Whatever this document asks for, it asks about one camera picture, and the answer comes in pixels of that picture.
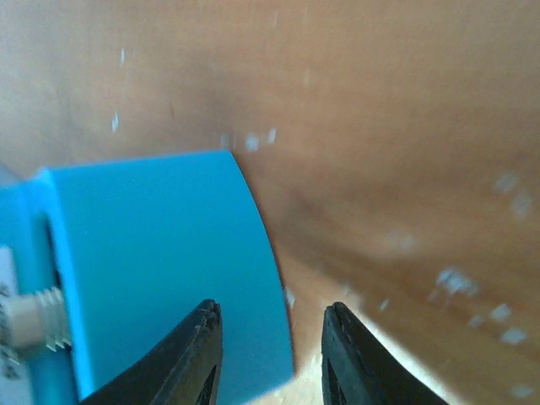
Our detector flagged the blue metronome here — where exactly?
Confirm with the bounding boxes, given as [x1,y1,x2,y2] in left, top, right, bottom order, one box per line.
[1,151,294,404]

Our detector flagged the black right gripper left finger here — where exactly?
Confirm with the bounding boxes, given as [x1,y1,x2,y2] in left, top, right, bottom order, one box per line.
[81,300,223,405]

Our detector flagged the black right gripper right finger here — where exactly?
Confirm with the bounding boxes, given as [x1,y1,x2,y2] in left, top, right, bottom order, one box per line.
[321,302,446,405]

